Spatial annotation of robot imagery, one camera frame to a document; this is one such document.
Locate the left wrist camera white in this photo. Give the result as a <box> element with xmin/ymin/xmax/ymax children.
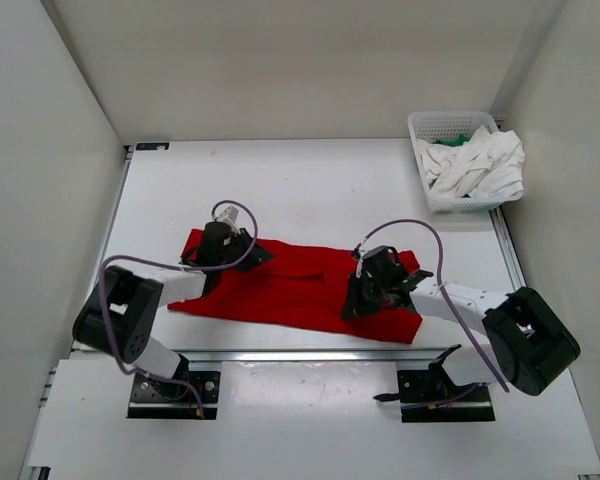
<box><xmin>212</xmin><ymin>205</ymin><xmax>240</xmax><ymax>232</ymax></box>

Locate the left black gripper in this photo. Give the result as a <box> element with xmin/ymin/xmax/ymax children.
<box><xmin>216</xmin><ymin>227</ymin><xmax>273</xmax><ymax>272</ymax></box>

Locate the purple cable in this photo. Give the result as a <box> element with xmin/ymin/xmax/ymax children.
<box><xmin>99</xmin><ymin>199</ymin><xmax>260</xmax><ymax>419</ymax></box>
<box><xmin>352</xmin><ymin>218</ymin><xmax>511</xmax><ymax>394</ymax></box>

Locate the dark label sticker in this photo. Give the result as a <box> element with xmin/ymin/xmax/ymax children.
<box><xmin>135</xmin><ymin>142</ymin><xmax>170</xmax><ymax>151</ymax></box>

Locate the red t-shirt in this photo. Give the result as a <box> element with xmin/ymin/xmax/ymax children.
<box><xmin>168</xmin><ymin>239</ymin><xmax>423</xmax><ymax>344</ymax></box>

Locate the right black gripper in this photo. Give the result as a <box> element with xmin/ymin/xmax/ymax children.
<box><xmin>341</xmin><ymin>273</ymin><xmax>389</xmax><ymax>319</ymax></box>

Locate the green garment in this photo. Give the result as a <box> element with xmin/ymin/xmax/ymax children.
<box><xmin>434</xmin><ymin>134</ymin><xmax>470</xmax><ymax>147</ymax></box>

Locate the white t-shirt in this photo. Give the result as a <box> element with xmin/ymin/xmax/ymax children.
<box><xmin>417</xmin><ymin>126</ymin><xmax>526</xmax><ymax>199</ymax></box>

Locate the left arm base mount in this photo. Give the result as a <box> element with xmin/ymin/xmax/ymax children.
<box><xmin>127</xmin><ymin>363</ymin><xmax>221</xmax><ymax>421</ymax></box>

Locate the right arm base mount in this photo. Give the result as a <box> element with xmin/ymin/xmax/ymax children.
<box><xmin>373</xmin><ymin>344</ymin><xmax>496</xmax><ymax>423</ymax></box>

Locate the white plastic basket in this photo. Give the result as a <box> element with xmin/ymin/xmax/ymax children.
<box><xmin>407</xmin><ymin>110</ymin><xmax>524</xmax><ymax>212</ymax></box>

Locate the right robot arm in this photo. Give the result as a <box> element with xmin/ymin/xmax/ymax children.
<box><xmin>341</xmin><ymin>246</ymin><xmax>581</xmax><ymax>400</ymax></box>

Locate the aluminium rail front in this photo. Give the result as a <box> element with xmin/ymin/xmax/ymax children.
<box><xmin>181</xmin><ymin>348</ymin><xmax>445</xmax><ymax>363</ymax></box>

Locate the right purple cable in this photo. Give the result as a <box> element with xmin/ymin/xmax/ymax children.
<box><xmin>352</xmin><ymin>218</ymin><xmax>511</xmax><ymax>394</ymax></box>

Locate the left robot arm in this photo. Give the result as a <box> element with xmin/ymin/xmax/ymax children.
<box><xmin>72</xmin><ymin>220</ymin><xmax>273</xmax><ymax>400</ymax></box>

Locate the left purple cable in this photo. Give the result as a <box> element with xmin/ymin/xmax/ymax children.
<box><xmin>99</xmin><ymin>199</ymin><xmax>260</xmax><ymax>419</ymax></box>

